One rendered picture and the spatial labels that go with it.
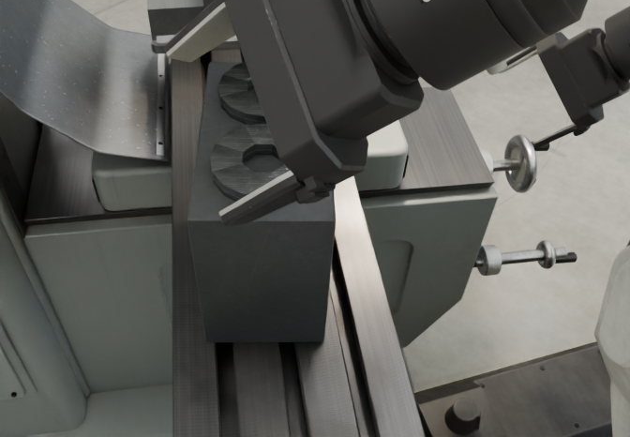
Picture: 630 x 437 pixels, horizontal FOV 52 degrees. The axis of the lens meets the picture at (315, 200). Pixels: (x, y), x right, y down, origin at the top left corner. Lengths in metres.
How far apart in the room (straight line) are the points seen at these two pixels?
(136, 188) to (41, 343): 0.38
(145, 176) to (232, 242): 0.49
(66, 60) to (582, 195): 1.74
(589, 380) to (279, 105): 0.91
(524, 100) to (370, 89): 2.36
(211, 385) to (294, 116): 0.39
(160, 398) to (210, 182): 0.99
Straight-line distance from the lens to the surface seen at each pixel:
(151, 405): 1.50
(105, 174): 1.02
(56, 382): 1.39
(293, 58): 0.32
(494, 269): 1.31
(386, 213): 1.12
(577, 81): 0.83
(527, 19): 0.29
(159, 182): 1.02
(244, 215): 0.36
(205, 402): 0.65
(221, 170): 0.55
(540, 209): 2.23
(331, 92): 0.31
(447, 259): 1.27
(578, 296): 2.04
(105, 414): 1.51
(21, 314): 1.21
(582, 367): 1.17
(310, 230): 0.53
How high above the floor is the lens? 1.52
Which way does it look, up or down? 47 degrees down
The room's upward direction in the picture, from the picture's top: 3 degrees clockwise
